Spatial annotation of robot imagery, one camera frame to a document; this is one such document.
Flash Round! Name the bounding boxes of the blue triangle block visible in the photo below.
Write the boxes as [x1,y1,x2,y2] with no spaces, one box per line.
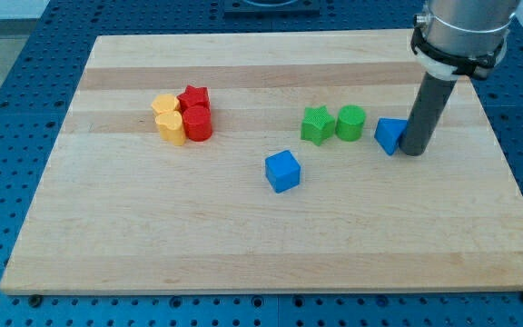
[374,117,408,155]

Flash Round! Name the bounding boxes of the green cylinder block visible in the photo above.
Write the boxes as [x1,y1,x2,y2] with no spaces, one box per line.
[335,104,367,142]

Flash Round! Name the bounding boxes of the blue cube block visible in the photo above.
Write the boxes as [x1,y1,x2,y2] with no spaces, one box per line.
[264,150,301,193]

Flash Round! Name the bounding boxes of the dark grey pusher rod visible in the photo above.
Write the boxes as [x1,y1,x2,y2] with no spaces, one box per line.
[399,73,457,156]

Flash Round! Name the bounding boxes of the red cylinder block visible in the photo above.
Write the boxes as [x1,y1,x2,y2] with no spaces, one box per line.
[183,105,212,142]

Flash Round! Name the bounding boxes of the wooden board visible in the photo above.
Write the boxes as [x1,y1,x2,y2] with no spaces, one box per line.
[0,29,523,295]

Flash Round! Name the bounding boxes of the green star block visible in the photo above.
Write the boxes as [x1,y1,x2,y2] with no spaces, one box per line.
[301,105,335,146]

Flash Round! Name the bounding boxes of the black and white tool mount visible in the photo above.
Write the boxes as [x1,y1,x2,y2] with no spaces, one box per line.
[410,13,508,81]

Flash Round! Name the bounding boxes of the red star block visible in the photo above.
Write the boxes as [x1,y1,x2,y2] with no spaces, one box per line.
[177,84,211,112]

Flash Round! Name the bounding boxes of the yellow hexagon block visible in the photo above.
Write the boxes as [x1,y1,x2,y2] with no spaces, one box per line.
[151,94,181,116]

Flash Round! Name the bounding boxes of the yellow heart block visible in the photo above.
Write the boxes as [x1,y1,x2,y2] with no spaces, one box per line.
[154,111,186,146]

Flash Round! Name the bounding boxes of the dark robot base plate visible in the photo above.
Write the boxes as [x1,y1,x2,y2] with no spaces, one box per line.
[222,0,321,17]

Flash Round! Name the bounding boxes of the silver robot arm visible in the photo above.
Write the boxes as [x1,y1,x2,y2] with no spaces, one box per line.
[399,0,519,156]

